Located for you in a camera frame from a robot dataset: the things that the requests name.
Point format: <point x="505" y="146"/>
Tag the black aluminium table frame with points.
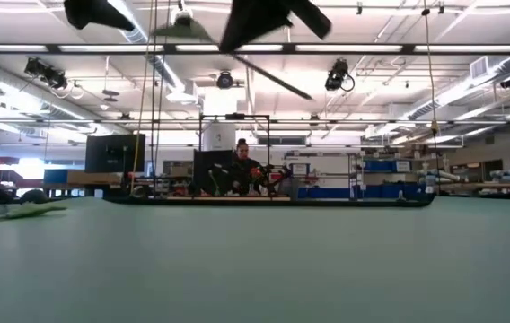
<point x="327" y="203"/>

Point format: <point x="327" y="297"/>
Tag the black computer monitor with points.
<point x="212" y="170"/>
<point x="115" y="153"/>

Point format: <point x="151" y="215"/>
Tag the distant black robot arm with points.
<point x="282" y="172"/>

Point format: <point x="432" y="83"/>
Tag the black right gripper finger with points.
<point x="311" y="18"/>
<point x="255" y="20"/>

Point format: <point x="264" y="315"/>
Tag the black overhead light bar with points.
<point x="53" y="48"/>

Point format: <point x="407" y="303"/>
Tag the person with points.
<point x="242" y="168"/>

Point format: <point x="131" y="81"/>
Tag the white round column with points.
<point x="219" y="137"/>

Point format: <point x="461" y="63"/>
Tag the long green stem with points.
<point x="35" y="196"/>

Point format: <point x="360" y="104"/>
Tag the blue storage bins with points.
<point x="371" y="191"/>

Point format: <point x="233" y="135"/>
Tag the teal table mat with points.
<point x="255" y="269"/>

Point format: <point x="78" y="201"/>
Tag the black rack frame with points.
<point x="234" y="116"/>

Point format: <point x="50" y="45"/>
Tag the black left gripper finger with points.
<point x="95" y="13"/>

